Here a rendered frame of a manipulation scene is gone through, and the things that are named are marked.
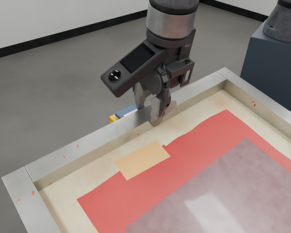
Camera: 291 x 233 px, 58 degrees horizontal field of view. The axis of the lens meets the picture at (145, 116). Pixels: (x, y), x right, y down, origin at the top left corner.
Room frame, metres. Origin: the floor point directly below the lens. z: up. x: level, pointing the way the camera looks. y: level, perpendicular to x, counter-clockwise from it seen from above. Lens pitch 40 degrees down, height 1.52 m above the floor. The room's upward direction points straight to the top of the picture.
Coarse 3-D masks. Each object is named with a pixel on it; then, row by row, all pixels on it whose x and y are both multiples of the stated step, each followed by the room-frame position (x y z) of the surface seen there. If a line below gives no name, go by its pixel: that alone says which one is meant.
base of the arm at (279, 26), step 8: (280, 0) 0.78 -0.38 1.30; (280, 8) 0.76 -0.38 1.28; (288, 8) 0.74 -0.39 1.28; (272, 16) 0.78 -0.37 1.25; (280, 16) 0.75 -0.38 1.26; (288, 16) 0.73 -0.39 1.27; (264, 24) 0.80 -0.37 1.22; (272, 24) 0.77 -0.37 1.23; (280, 24) 0.74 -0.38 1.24; (288, 24) 0.73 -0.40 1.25; (264, 32) 0.78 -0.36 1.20; (272, 32) 0.74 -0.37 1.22; (280, 32) 0.73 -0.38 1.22; (288, 32) 0.72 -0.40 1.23; (280, 40) 0.72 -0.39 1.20; (288, 40) 0.71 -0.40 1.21
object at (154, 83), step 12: (156, 36) 0.40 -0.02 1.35; (192, 36) 0.44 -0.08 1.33; (168, 48) 0.41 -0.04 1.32; (180, 48) 0.43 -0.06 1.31; (168, 60) 0.42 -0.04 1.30; (180, 60) 0.44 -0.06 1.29; (192, 60) 0.44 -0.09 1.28; (156, 72) 0.40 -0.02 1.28; (168, 72) 0.41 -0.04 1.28; (180, 72) 0.42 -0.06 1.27; (144, 84) 0.43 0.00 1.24; (156, 84) 0.40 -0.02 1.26; (168, 84) 0.40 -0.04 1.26; (180, 84) 0.43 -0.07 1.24
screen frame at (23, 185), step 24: (216, 72) 0.61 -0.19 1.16; (192, 96) 0.50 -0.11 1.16; (240, 96) 0.55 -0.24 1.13; (264, 96) 0.53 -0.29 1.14; (120, 120) 0.41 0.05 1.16; (144, 120) 0.42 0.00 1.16; (288, 120) 0.45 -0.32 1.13; (72, 144) 0.34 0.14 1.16; (96, 144) 0.35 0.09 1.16; (120, 144) 0.38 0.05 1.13; (24, 168) 0.29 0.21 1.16; (48, 168) 0.29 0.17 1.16; (72, 168) 0.31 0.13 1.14; (24, 192) 0.24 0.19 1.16; (24, 216) 0.21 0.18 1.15; (48, 216) 0.21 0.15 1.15
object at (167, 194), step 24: (168, 168) 0.33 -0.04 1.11; (96, 192) 0.27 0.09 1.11; (120, 192) 0.28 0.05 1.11; (144, 192) 0.28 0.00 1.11; (168, 192) 0.28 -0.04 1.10; (192, 192) 0.28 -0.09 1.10; (96, 216) 0.23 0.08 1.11; (120, 216) 0.23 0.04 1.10; (144, 216) 0.24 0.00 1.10; (168, 216) 0.24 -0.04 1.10; (192, 216) 0.24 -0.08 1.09; (216, 216) 0.24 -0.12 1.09
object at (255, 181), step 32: (224, 128) 0.45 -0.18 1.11; (192, 160) 0.35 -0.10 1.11; (224, 160) 0.36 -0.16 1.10; (256, 160) 0.37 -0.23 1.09; (288, 160) 0.37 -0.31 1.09; (224, 192) 0.29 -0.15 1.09; (256, 192) 0.29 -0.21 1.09; (288, 192) 0.30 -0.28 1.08; (256, 224) 0.23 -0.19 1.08; (288, 224) 0.24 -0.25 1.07
